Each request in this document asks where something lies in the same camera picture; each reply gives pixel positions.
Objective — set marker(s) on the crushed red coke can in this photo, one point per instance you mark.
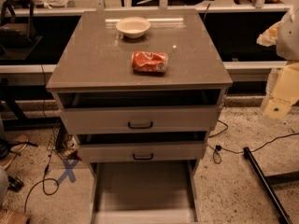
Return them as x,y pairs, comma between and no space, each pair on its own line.
154,62

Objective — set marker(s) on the bottom grey drawer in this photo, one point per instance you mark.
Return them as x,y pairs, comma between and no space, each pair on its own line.
146,192

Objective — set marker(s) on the grey drawer cabinet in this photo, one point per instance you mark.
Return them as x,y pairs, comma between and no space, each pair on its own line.
98,58

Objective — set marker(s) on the middle grey drawer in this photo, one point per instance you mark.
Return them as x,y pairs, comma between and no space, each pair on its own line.
114,147

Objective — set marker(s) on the black chair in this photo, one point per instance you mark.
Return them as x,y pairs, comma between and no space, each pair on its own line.
17,40

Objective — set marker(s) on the grey drawer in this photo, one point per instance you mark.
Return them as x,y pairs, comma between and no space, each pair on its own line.
140,111
146,192
114,147

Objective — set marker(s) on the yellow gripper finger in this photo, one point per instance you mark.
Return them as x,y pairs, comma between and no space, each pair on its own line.
282,91
269,36

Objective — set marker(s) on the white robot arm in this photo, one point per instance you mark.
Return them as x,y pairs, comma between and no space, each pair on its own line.
287,43

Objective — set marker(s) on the top grey drawer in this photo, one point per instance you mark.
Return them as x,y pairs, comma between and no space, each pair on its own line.
140,111

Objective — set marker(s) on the blue tape cross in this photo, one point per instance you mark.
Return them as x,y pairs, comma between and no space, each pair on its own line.
68,171

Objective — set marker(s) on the white paper bowl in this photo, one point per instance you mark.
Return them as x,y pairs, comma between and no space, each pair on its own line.
133,27

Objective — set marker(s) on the wire mesh basket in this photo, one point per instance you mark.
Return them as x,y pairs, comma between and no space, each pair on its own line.
62,143

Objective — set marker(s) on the black metal floor bar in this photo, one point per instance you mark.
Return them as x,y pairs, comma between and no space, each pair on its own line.
268,181

